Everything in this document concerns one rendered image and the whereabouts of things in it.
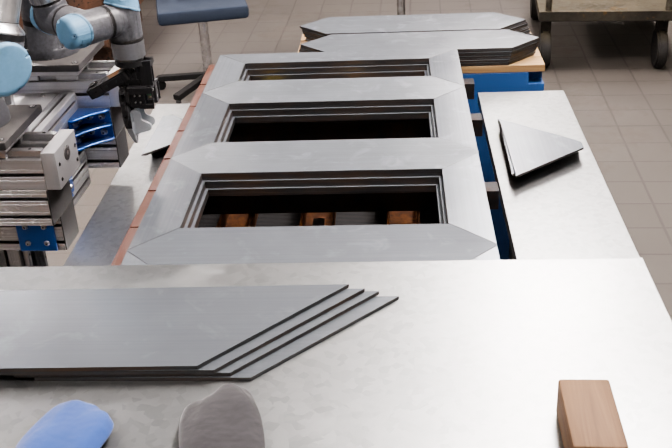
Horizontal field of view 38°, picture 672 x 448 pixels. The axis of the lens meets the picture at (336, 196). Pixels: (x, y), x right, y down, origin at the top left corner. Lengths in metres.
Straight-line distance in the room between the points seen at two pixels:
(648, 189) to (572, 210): 1.86
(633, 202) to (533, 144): 1.54
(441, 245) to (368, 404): 0.75
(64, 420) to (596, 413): 0.62
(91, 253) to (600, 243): 1.19
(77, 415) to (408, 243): 0.90
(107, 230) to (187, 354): 1.22
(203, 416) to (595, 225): 1.30
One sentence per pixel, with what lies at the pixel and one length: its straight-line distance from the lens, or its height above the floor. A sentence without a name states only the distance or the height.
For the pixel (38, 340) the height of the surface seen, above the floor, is 1.07.
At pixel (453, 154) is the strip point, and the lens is 2.32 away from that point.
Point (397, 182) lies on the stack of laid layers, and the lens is 2.25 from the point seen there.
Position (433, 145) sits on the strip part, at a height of 0.87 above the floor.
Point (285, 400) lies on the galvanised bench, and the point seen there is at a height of 1.05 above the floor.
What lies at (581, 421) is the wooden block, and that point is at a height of 1.10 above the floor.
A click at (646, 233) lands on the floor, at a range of 3.84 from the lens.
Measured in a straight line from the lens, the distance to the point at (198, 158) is 2.37.
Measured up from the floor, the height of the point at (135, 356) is 1.07.
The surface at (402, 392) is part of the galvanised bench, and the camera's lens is 1.25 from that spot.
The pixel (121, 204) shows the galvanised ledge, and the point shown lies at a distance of 2.62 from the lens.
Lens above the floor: 1.83
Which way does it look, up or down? 27 degrees down
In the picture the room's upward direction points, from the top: 3 degrees counter-clockwise
